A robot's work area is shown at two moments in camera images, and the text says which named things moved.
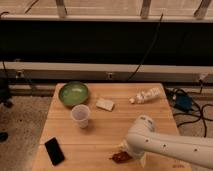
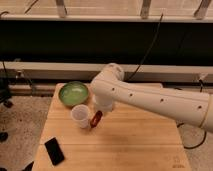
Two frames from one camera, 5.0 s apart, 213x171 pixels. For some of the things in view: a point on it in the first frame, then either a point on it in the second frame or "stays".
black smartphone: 54,151 stays
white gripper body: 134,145 to 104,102
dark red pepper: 121,157 to 96,118
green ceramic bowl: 73,93 stays
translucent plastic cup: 81,114 stays
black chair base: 5,98 stays
